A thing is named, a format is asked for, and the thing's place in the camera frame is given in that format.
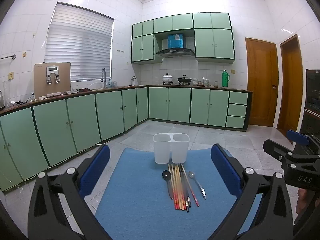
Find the white window blind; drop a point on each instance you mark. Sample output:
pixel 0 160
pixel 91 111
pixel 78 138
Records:
pixel 80 45

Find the green wall cabinets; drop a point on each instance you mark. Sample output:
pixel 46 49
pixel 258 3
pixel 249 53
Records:
pixel 220 42

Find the brown water dispenser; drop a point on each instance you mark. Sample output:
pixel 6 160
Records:
pixel 63 80

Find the black spoon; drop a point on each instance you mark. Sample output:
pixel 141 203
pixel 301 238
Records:
pixel 166 174

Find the black wok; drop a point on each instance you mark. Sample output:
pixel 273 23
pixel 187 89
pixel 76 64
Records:
pixel 184 80

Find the person's right hand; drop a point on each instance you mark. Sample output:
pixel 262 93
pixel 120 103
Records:
pixel 303 200

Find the small steel teapot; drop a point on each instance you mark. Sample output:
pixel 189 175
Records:
pixel 134 80

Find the green base cabinets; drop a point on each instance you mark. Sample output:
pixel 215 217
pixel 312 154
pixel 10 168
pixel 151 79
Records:
pixel 82 120

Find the stack of small bowls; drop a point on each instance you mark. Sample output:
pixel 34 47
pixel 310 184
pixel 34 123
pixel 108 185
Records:
pixel 195 82

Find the blue mat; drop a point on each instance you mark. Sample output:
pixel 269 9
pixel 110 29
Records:
pixel 140 192

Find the steel kitchen faucet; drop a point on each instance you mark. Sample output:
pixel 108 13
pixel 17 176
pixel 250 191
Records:
pixel 104 75

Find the black glass-front cabinet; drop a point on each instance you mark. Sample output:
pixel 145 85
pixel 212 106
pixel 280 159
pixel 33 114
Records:
pixel 312 92

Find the steel electric kettle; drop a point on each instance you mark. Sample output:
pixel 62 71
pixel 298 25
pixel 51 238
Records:
pixel 1 100

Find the silver metal spoon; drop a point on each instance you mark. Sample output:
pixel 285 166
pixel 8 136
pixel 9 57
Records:
pixel 192 174

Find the white cooking pot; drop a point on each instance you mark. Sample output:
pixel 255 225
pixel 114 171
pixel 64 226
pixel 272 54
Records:
pixel 167 78

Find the bundle of chopsticks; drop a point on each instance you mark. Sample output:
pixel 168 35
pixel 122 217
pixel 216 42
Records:
pixel 178 187

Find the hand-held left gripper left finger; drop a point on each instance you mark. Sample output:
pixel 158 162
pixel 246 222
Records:
pixel 96 170

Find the clear glass pitcher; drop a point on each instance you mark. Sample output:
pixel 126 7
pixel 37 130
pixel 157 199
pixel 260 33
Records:
pixel 7 93

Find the range hood with blue chimney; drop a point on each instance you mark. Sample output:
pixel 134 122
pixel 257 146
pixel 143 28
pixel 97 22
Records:
pixel 176 41

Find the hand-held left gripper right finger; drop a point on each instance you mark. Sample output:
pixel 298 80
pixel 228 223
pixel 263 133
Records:
pixel 223 170

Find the wooden door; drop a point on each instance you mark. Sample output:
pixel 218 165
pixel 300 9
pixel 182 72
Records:
pixel 290 92
pixel 261 85

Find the crumpled cloth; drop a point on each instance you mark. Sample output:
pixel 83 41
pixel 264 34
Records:
pixel 71 91

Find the white two-compartment utensil holder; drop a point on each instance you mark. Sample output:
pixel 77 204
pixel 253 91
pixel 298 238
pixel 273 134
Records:
pixel 170 148

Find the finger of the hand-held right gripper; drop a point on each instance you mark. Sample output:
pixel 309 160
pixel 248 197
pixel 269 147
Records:
pixel 297 136
pixel 275 148

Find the metal towel rail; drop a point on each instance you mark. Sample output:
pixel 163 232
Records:
pixel 7 57

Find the yellow wall socket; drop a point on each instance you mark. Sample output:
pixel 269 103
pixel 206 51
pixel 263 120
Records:
pixel 11 75

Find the green thermos flask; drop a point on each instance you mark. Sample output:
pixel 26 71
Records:
pixel 225 80

